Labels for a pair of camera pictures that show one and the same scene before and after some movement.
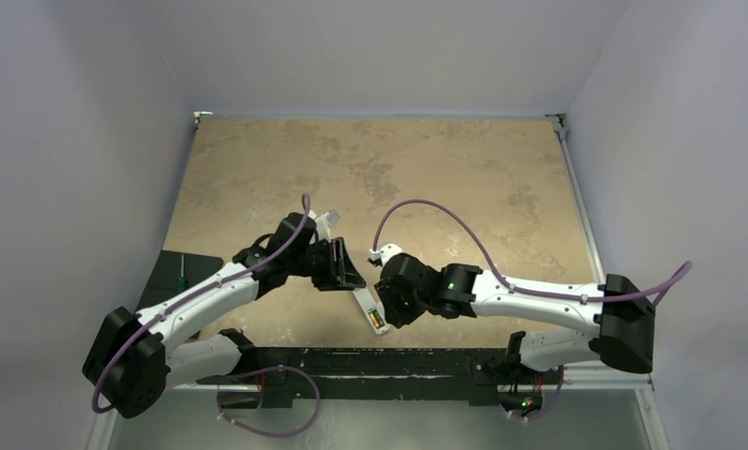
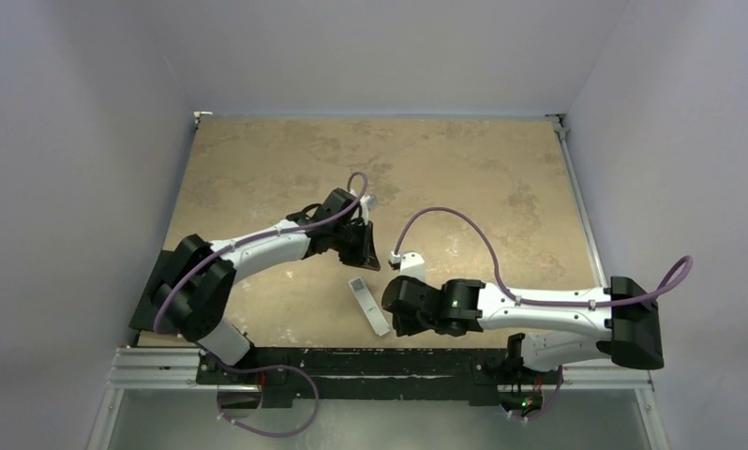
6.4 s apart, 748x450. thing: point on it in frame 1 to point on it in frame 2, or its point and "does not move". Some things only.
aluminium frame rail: [600, 380] does not move
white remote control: [367, 305] does not move
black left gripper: [339, 273] to [365, 255]
